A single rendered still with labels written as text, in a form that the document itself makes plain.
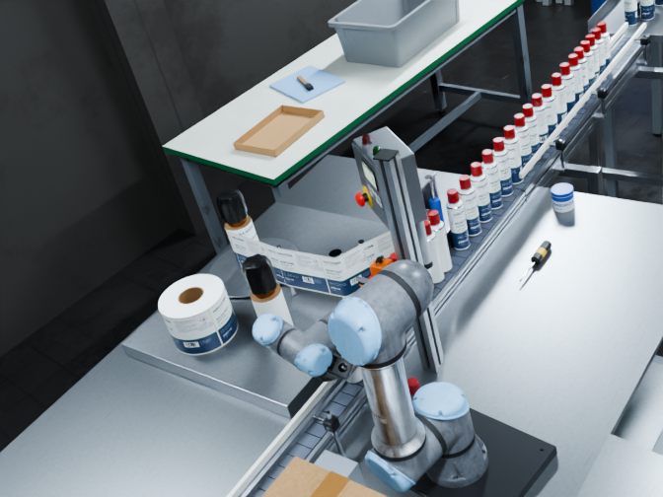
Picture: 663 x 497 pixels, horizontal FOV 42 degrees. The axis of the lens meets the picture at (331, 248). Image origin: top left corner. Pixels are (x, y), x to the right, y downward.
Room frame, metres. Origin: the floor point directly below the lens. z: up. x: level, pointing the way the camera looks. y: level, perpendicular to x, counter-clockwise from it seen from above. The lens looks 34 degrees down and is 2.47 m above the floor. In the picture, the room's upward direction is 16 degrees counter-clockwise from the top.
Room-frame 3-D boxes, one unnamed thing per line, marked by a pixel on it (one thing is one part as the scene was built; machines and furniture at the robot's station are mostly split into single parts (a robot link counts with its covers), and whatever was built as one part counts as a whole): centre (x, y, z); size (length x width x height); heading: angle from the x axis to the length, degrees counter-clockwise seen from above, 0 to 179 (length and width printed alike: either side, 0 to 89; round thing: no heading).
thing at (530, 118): (2.52, -0.75, 0.98); 0.05 x 0.05 x 0.20
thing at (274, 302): (1.95, 0.21, 1.03); 0.09 x 0.09 x 0.30
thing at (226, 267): (2.35, 0.26, 0.89); 0.31 x 0.31 x 0.01
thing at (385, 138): (1.82, -0.18, 1.38); 0.17 x 0.10 x 0.19; 10
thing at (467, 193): (2.21, -0.44, 0.98); 0.05 x 0.05 x 0.20
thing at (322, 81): (3.84, -0.10, 0.81); 0.32 x 0.24 x 0.01; 24
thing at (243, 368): (2.21, 0.19, 0.86); 0.80 x 0.67 x 0.05; 135
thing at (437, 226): (2.07, -0.31, 0.98); 0.05 x 0.05 x 0.20
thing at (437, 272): (2.03, -0.27, 0.98); 0.05 x 0.05 x 0.20
